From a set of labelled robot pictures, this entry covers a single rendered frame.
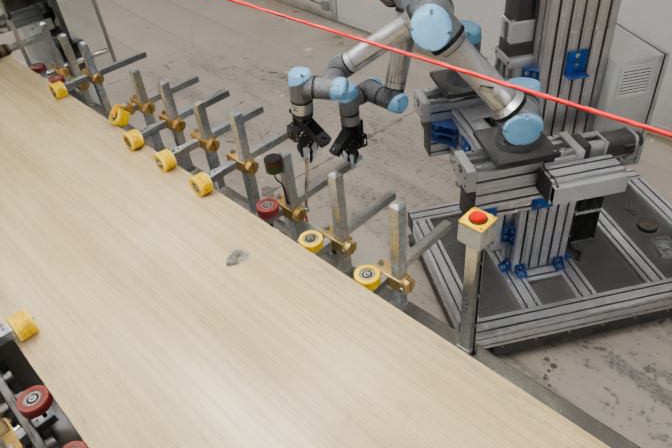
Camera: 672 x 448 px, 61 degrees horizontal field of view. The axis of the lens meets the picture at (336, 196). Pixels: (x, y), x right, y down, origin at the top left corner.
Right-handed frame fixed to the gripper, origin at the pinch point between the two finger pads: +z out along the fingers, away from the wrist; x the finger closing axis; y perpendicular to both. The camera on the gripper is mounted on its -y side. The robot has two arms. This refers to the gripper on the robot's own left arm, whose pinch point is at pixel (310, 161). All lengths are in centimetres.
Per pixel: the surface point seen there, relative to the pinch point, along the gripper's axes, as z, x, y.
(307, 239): 9.2, 21.5, -21.4
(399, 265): 6, 11, -52
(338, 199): -5.1, 11.7, -26.7
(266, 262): 9.8, 37.0, -19.3
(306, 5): 110, -273, 320
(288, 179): 0.2, 12.0, -1.9
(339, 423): 7, 59, -75
